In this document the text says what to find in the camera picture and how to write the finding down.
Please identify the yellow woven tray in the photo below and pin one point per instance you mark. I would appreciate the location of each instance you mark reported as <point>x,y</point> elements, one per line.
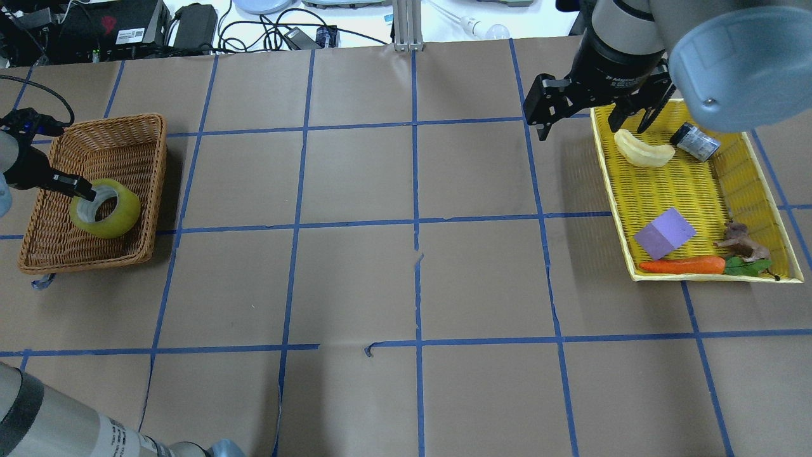
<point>729,186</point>

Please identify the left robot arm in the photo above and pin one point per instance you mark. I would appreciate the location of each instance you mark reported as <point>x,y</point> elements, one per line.
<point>37,420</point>

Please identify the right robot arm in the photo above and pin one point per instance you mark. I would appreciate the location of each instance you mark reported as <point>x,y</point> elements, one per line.
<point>737,64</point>

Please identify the pale croissant toy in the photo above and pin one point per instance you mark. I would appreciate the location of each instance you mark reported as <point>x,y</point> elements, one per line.
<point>640,153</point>

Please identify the aluminium frame post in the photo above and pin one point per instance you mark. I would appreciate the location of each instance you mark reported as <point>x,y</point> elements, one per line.
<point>407,26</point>

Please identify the orange toy carrot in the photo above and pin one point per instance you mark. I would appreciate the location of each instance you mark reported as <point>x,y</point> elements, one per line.
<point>681,266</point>

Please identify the brown wicker basket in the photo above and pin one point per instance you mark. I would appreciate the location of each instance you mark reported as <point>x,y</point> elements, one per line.
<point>131,150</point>

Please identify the brown toy animal figure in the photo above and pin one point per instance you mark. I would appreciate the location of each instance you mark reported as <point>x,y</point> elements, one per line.
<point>736,238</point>

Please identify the yellow clear tape roll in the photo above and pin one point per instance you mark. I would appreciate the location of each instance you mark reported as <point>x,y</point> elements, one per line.
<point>117,222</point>

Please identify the small black labelled can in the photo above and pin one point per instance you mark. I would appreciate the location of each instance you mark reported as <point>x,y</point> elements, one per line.
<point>692,140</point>

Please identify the light bulb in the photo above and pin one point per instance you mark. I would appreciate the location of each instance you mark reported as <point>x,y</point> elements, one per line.
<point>483,30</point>

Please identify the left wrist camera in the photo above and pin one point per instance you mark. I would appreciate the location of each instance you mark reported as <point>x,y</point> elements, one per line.
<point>26,123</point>

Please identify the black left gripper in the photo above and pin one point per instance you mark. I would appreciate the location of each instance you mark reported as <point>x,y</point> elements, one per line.
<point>26,169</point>

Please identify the black power adapter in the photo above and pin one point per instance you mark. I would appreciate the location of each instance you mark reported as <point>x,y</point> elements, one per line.
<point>194,28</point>

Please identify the purple foam cube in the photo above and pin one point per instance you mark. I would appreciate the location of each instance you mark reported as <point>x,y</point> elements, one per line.
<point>664,234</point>

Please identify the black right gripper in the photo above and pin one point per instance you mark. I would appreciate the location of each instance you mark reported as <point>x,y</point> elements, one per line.
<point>614,65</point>

